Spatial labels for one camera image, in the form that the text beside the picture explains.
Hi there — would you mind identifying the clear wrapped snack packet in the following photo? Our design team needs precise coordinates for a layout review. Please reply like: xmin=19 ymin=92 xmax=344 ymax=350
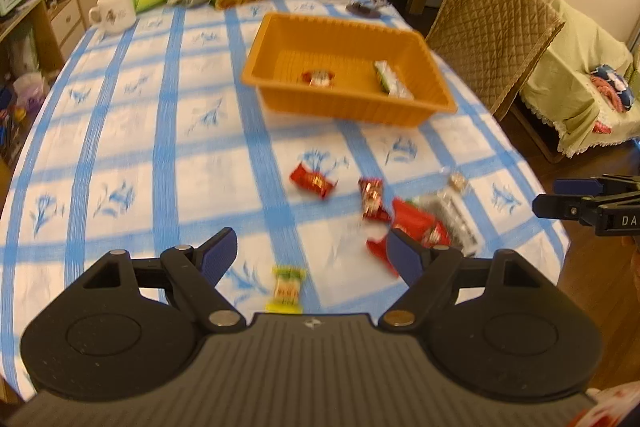
xmin=415 ymin=187 xmax=481 ymax=258

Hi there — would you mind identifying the red white printed clothing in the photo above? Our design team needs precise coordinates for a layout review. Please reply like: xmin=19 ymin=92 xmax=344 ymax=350
xmin=570 ymin=382 xmax=640 ymax=427

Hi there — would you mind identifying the chair with quilted cover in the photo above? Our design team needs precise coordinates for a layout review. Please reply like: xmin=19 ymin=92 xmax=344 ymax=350
xmin=425 ymin=0 xmax=566 ymax=122

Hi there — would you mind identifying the large red snack packet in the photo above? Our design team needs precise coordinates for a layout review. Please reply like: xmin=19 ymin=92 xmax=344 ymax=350
xmin=366 ymin=198 xmax=451 ymax=278

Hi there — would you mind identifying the orange plastic tray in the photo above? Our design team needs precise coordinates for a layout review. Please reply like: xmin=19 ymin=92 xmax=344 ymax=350
xmin=241 ymin=12 xmax=458 ymax=128

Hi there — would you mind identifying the clear plastic bag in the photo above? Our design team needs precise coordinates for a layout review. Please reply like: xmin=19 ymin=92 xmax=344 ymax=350
xmin=12 ymin=74 xmax=48 ymax=108

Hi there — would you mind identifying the red white wrapped candy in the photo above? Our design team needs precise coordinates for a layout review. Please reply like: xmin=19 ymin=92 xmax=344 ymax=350
xmin=300 ymin=69 xmax=335 ymax=88

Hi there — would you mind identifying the dark red patterned candy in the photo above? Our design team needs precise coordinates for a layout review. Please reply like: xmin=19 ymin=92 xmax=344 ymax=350
xmin=357 ymin=177 xmax=392 ymax=223

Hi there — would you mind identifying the bright red candy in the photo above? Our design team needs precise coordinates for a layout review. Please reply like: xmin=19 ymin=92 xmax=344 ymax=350
xmin=290 ymin=162 xmax=338 ymax=200

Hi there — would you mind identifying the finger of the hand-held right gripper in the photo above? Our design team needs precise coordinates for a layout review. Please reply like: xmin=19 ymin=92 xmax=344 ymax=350
xmin=554 ymin=174 xmax=640 ymax=198
xmin=532 ymin=193 xmax=608 ymax=224

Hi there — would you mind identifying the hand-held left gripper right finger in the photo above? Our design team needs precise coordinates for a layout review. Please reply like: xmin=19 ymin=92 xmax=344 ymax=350
xmin=382 ymin=228 xmax=544 ymax=333

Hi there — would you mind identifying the white printed mug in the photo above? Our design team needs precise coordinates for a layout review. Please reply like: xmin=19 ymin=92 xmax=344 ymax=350
xmin=89 ymin=0 xmax=137 ymax=32

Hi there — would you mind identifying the green white snack packet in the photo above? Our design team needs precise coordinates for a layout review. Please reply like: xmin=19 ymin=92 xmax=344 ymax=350
xmin=374 ymin=60 xmax=415 ymax=100

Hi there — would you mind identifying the blue red patterned cushion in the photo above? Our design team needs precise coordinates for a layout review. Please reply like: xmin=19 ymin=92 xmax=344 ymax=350
xmin=590 ymin=64 xmax=636 ymax=110

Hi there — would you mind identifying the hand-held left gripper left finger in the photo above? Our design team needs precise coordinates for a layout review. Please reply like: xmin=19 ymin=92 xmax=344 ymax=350
xmin=80 ymin=227 xmax=247 ymax=334

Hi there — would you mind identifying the yellow green candy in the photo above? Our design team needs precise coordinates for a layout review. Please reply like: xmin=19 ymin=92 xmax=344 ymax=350
xmin=265 ymin=266 xmax=307 ymax=314

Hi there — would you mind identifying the sofa with green cover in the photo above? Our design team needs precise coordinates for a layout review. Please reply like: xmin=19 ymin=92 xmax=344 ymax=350
xmin=510 ymin=0 xmax=640 ymax=164

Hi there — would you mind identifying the wooden shelf unit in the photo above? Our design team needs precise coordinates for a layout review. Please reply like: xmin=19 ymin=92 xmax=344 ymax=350
xmin=0 ymin=0 xmax=88 ymax=188

